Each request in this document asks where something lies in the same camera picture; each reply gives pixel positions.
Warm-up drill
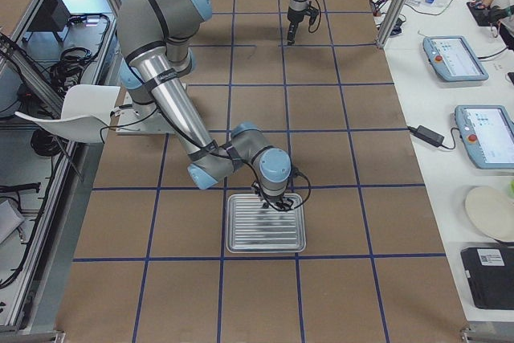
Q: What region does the cream round plate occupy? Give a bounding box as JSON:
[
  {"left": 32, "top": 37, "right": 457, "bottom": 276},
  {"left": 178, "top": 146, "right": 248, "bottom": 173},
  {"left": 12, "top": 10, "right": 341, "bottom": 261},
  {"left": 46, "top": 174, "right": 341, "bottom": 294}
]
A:
[{"left": 464, "top": 186, "right": 513, "bottom": 243}]

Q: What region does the black flat box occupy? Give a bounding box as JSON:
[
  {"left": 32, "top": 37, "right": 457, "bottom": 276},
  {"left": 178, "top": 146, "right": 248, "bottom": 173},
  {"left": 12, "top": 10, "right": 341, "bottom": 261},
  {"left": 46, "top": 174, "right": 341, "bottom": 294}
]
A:
[{"left": 460, "top": 247, "right": 513, "bottom": 310}]

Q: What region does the aluminium frame post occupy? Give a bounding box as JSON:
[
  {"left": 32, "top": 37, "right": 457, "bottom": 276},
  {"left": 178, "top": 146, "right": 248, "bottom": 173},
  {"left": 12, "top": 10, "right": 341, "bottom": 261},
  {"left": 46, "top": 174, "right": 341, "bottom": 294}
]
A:
[{"left": 375, "top": 0, "right": 422, "bottom": 50}]

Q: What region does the blue teach pendant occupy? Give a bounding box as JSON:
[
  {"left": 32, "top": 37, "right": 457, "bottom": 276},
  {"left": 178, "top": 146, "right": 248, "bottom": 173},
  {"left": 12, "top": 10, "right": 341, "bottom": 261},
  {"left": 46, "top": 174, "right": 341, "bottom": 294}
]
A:
[
  {"left": 422, "top": 35, "right": 489, "bottom": 82},
  {"left": 455, "top": 105, "right": 513, "bottom": 169}
]

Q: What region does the white plastic chair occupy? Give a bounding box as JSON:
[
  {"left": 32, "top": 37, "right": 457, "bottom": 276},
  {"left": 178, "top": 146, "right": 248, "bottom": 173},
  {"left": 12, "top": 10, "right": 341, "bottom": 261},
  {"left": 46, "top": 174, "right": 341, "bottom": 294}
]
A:
[{"left": 14, "top": 84, "right": 120, "bottom": 143}]

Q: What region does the black power adapter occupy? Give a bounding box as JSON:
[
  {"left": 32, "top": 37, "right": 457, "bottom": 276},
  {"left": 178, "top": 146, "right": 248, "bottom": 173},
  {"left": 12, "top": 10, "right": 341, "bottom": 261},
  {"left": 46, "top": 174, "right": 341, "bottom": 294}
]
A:
[{"left": 408, "top": 125, "right": 444, "bottom": 148}]

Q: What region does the blue teach pendant near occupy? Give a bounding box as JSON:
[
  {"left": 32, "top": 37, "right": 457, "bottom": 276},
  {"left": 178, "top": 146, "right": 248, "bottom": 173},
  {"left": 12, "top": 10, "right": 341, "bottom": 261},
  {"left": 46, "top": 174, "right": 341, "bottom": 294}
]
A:
[{"left": 455, "top": 105, "right": 513, "bottom": 169}]

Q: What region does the ribbed metal tray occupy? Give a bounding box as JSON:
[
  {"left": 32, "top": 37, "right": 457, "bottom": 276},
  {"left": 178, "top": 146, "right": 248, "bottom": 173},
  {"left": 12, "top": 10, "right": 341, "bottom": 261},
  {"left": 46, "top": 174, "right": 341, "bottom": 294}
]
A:
[{"left": 226, "top": 193, "right": 307, "bottom": 253}]

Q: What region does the blue teach pendant far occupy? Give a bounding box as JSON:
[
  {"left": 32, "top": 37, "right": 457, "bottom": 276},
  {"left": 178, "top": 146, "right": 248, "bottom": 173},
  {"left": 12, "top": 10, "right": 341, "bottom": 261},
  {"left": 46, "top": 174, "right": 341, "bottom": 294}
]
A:
[{"left": 422, "top": 35, "right": 489, "bottom": 82}]

